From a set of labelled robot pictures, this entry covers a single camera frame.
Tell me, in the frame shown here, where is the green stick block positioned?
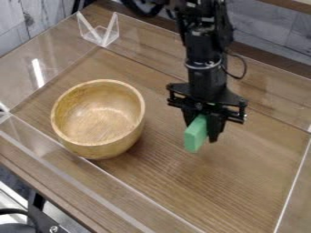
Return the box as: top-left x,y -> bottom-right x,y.
182,115 -> 208,153

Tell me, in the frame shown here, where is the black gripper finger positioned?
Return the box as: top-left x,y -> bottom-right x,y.
182,109 -> 198,126
206,113 -> 225,143

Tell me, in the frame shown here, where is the clear acrylic corner bracket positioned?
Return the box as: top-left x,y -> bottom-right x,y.
75,12 -> 118,47

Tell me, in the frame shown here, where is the black cable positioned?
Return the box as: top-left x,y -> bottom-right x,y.
0,208 -> 33,226

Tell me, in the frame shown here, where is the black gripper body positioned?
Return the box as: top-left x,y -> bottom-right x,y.
165,59 -> 249,126

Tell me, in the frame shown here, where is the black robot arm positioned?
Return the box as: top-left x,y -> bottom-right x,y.
119,0 -> 248,143

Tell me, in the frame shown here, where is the clear acrylic enclosure wall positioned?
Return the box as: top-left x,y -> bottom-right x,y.
0,14 -> 311,233

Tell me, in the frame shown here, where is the wooden bowl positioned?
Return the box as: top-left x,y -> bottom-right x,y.
49,79 -> 145,159

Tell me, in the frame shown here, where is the black table leg bracket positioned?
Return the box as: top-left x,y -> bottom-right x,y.
27,191 -> 69,233

